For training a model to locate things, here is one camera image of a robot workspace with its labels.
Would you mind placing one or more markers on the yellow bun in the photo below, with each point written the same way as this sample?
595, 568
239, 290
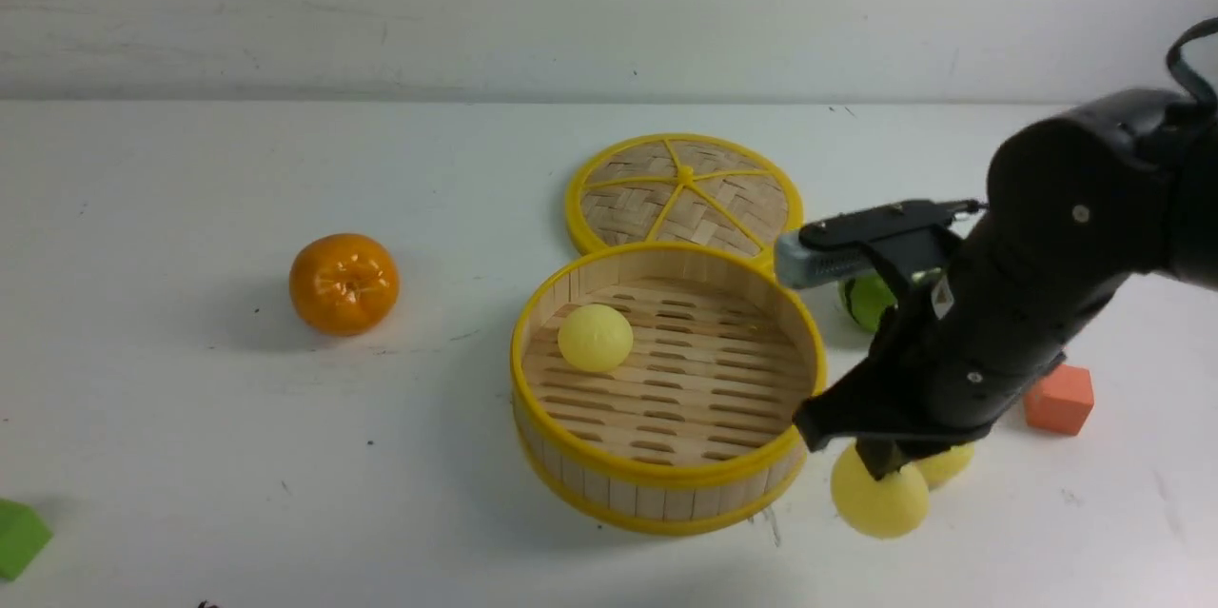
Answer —
887, 508
595, 337
940, 469

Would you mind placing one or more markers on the orange toy tangerine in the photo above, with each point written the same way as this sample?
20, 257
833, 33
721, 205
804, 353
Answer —
344, 284

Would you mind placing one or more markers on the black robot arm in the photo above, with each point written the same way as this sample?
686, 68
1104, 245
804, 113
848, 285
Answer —
1120, 187

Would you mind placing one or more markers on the orange foam cube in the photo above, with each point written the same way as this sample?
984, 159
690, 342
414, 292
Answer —
1061, 402

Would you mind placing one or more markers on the green foam block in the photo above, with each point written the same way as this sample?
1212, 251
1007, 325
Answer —
24, 534

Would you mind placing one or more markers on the bamboo steamer tray yellow rim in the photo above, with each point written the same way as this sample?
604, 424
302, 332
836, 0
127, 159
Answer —
693, 431

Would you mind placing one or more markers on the green toy watermelon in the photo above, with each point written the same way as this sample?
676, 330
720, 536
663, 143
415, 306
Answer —
866, 299

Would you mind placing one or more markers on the woven bamboo steamer lid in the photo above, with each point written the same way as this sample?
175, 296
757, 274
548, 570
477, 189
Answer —
681, 188

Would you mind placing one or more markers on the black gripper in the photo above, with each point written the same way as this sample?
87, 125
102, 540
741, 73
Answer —
956, 351

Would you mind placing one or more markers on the yellow bun bottom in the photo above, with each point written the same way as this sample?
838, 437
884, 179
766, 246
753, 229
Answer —
887, 508

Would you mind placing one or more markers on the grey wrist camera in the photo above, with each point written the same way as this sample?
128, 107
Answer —
895, 241

